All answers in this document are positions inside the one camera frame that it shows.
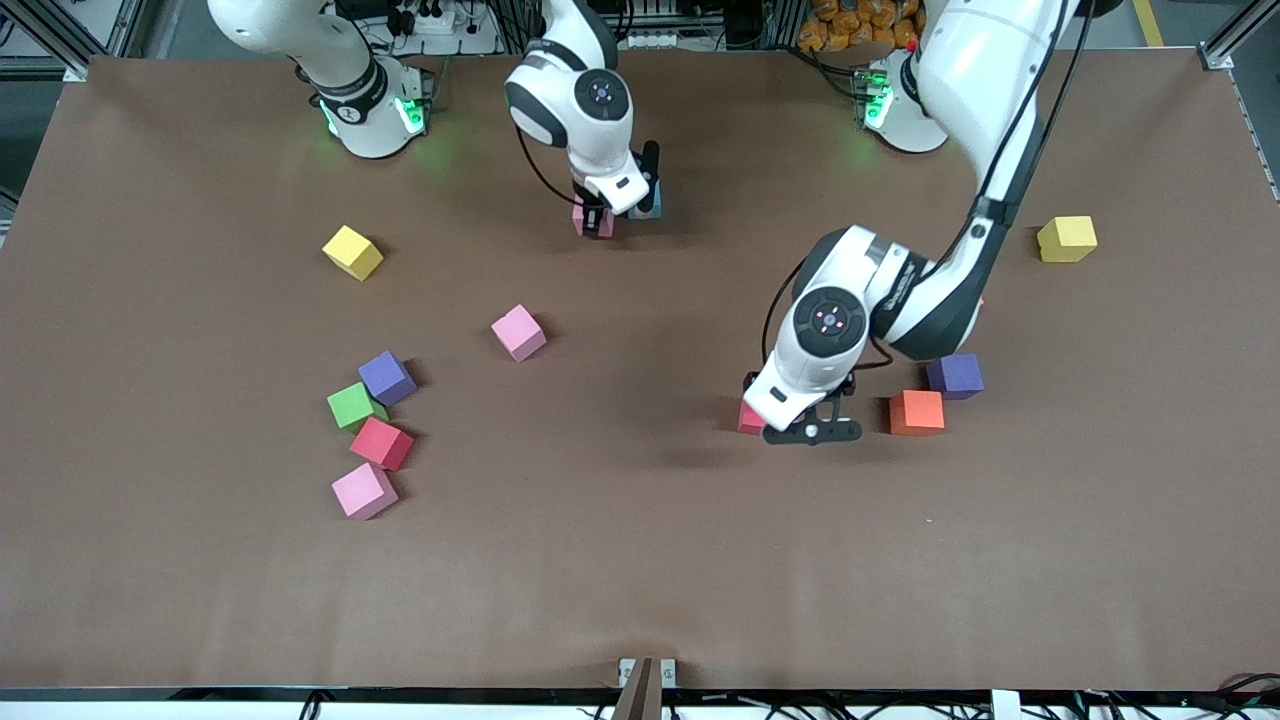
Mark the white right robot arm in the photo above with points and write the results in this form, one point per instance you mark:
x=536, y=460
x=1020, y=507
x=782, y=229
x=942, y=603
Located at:
x=590, y=140

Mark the orange lumpy bag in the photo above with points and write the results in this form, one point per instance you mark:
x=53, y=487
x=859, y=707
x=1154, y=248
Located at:
x=840, y=25

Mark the red foam cube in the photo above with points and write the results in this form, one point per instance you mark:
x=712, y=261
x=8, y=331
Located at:
x=750, y=420
x=381, y=443

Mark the purple foam cube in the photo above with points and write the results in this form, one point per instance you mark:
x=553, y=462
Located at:
x=958, y=380
x=387, y=378

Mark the large table cover sheet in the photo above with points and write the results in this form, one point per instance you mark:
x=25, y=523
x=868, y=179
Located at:
x=640, y=560

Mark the small white bracket plates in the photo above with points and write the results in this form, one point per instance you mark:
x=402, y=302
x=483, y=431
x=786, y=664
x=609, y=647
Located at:
x=627, y=668

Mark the white label tag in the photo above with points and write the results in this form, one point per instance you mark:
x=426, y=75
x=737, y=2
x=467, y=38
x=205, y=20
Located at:
x=1005, y=705

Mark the brown camera mount post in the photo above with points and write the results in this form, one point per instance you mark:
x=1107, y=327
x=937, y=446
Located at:
x=638, y=698

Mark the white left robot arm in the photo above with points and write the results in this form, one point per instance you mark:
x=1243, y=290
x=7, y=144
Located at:
x=960, y=80

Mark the green foam cube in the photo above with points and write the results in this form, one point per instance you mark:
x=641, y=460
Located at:
x=348, y=405

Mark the white power strip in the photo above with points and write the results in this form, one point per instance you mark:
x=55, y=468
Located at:
x=440, y=22

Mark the aluminium frame profile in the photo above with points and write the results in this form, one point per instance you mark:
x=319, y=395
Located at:
x=75, y=55
x=1225, y=50

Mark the orange foam cube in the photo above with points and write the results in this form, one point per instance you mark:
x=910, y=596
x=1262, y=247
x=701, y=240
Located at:
x=916, y=412

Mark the grey electronics rack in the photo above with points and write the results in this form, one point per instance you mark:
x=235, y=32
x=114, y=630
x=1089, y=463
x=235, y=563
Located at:
x=650, y=20

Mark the yellow foam cube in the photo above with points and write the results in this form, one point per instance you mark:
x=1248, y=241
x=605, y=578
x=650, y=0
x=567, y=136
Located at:
x=352, y=252
x=1067, y=239

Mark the pink foam cube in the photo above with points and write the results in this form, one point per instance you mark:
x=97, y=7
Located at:
x=364, y=490
x=518, y=332
x=577, y=222

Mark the blue foam cube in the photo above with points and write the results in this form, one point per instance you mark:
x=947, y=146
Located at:
x=635, y=208

